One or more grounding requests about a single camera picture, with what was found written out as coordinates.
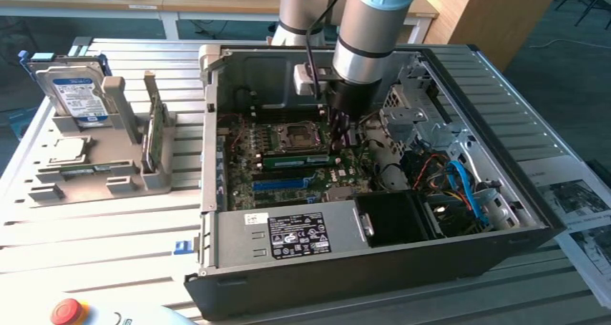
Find grey power supply unit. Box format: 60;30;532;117
213;199;371;271

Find silver CPU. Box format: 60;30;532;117
51;136;92;162

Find blue expansion slot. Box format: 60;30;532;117
251;179;311;193

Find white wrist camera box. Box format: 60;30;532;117
292;63;331;97

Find blue disk frame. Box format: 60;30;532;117
17;50;109;79

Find red emergency stop button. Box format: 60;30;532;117
49;298;92;325

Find white teach pendant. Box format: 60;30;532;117
47;298;197;325

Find grey parts rack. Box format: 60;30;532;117
27;74;179;208

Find green installed RAM stick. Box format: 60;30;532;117
260;154;336;171

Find blue flat wire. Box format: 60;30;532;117
444;159;494;230

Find printed paper sheets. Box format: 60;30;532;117
516;155;611;306

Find black open PC case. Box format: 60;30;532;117
183;44;568;322

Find hard disk blue label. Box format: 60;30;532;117
27;60;113;127

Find orange and red wires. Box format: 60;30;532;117
411;153;479;206

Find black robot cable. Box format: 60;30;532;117
304;0;346;102

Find blue table clamp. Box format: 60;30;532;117
173;240;200;257

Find metal disk bay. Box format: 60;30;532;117
378;84;475;156

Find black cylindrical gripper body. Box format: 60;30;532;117
327;77;384;120

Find green motherboard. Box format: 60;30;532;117
216;112;383;212

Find wooden cabinet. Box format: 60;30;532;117
418;0;566;74

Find green graphics card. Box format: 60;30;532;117
141;71;169;173

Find CPU socket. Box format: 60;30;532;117
271;122;322;151

